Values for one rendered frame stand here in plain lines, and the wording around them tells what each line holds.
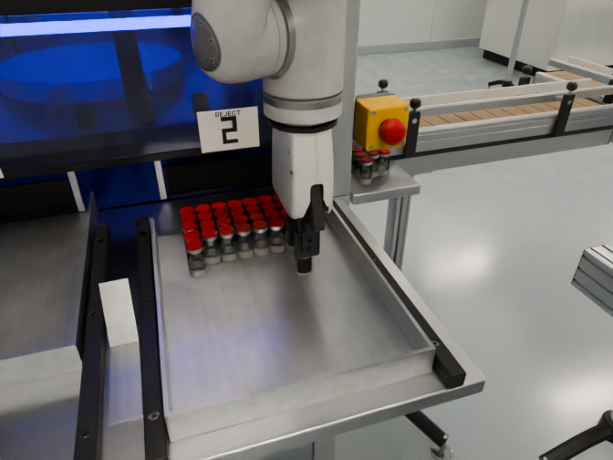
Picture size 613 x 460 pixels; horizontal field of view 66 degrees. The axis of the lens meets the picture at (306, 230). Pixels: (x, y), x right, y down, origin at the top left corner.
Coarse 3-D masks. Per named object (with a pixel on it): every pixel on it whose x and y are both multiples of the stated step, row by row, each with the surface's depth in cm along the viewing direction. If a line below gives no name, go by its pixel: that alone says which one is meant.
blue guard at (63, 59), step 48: (0, 48) 54; (48, 48) 56; (96, 48) 57; (144, 48) 59; (0, 96) 57; (48, 96) 58; (96, 96) 60; (144, 96) 62; (192, 96) 64; (240, 96) 66; (0, 144) 60; (48, 144) 61; (96, 144) 63; (144, 144) 65; (192, 144) 67
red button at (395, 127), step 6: (390, 120) 73; (396, 120) 72; (384, 126) 73; (390, 126) 72; (396, 126) 72; (402, 126) 73; (384, 132) 73; (390, 132) 72; (396, 132) 72; (402, 132) 73; (384, 138) 73; (390, 138) 73; (396, 138) 73; (402, 138) 74; (390, 144) 74; (396, 144) 74
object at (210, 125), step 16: (208, 112) 65; (224, 112) 66; (240, 112) 67; (256, 112) 68; (208, 128) 67; (224, 128) 67; (240, 128) 68; (256, 128) 69; (208, 144) 68; (224, 144) 69; (240, 144) 69; (256, 144) 70
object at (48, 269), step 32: (0, 224) 72; (32, 224) 72; (64, 224) 72; (96, 224) 72; (0, 256) 65; (32, 256) 65; (64, 256) 65; (0, 288) 60; (32, 288) 60; (64, 288) 60; (0, 320) 55; (32, 320) 55; (64, 320) 55; (0, 352) 51; (32, 352) 46; (64, 352) 47; (0, 384) 47
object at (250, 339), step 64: (256, 256) 65; (320, 256) 65; (192, 320) 55; (256, 320) 55; (320, 320) 55; (384, 320) 55; (192, 384) 47; (256, 384) 47; (320, 384) 44; (384, 384) 47
